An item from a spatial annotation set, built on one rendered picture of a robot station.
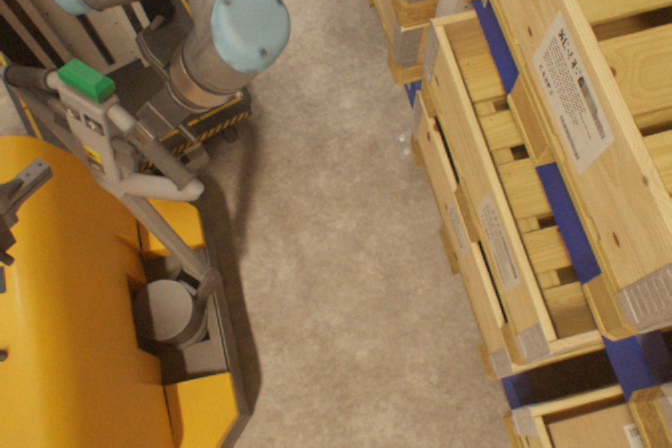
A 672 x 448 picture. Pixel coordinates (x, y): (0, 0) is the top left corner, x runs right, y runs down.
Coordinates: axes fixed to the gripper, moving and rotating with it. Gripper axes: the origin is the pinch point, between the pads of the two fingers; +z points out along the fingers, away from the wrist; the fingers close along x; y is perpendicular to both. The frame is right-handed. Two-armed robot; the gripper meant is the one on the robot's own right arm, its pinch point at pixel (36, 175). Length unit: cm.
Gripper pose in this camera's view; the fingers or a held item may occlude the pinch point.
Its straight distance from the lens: 112.6
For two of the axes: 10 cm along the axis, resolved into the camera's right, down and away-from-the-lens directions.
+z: 5.2, -6.7, 5.2
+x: 1.3, -5.4, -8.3
